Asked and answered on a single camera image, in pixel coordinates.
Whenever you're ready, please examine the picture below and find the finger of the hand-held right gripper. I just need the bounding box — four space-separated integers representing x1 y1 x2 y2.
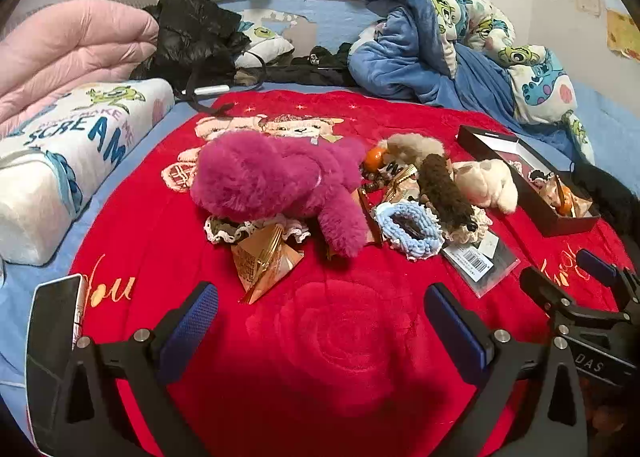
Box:
577 248 640 308
520 267 576 318

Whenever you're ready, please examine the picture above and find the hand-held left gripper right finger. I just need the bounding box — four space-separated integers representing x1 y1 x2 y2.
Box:
424 283 588 457

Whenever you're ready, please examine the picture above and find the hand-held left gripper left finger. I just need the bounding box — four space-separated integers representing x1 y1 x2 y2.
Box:
65 281 221 457

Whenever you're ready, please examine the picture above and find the black box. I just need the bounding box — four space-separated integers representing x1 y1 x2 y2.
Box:
457 124 601 238

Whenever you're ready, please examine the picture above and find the gold pyramid packet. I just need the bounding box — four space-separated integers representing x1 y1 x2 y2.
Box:
231 223 306 305

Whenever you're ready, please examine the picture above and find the brown white lace scrunchie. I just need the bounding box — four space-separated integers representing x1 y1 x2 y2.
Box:
204 214 311 245

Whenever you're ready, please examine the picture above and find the magenta plush bear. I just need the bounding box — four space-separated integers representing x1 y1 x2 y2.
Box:
190 131 381 258

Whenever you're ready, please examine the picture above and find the black cloth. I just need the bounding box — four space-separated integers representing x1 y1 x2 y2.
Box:
570 161 640 238

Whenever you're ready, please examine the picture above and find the clear barcode plastic bag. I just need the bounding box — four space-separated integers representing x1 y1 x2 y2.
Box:
442 232 521 299

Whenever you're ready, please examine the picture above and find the cream lace scrunchie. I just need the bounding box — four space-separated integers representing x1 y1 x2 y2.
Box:
445 210 493 243

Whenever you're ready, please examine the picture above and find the white plush toy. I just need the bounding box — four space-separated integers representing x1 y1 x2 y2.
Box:
452 157 519 214

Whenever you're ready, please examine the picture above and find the blue crochet scrunchie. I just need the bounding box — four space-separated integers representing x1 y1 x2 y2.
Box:
374 201 445 257

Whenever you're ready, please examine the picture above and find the red printed blanket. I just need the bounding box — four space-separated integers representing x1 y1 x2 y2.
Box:
70 90 640 457

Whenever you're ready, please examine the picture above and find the brown fuzzy hair clip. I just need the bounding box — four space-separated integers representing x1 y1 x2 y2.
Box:
417 153 476 230

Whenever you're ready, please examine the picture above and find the black smartphone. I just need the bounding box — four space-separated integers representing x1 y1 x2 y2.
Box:
25 273 86 443

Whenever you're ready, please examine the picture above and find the large white printed pillow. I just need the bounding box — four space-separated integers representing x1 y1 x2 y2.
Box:
0 78 176 267

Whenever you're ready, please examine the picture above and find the blue printed fleece blanket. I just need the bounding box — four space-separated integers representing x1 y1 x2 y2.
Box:
348 0 596 163

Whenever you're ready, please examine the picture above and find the black clothing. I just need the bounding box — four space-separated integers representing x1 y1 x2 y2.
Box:
235 44 356 88

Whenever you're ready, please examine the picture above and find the small white printed pillow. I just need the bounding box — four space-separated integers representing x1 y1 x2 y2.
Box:
240 20 296 68

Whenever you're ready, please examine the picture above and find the black puffy jacket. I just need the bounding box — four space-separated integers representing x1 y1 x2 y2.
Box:
130 0 251 83

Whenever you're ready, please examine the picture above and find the pink quilt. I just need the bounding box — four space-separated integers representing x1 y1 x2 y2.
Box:
0 0 161 123

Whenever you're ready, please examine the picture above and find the blue bed headboard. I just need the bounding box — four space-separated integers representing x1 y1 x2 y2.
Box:
207 0 386 50

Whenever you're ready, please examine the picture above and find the dark bead bracelet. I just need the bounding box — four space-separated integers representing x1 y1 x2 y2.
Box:
362 168 390 199

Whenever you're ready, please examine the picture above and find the yellow wall paper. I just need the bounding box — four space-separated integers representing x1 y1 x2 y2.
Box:
606 8 640 60

